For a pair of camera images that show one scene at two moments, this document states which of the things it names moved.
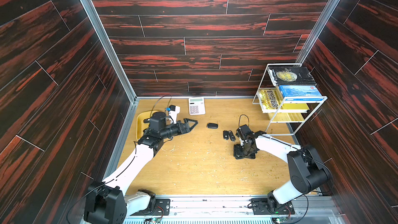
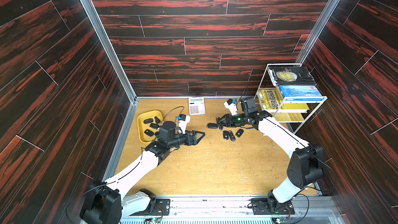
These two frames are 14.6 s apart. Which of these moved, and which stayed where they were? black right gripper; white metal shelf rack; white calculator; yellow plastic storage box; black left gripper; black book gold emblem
Moved: black right gripper; black left gripper
Stayed: white calculator; black book gold emblem; white metal shelf rack; yellow plastic storage box
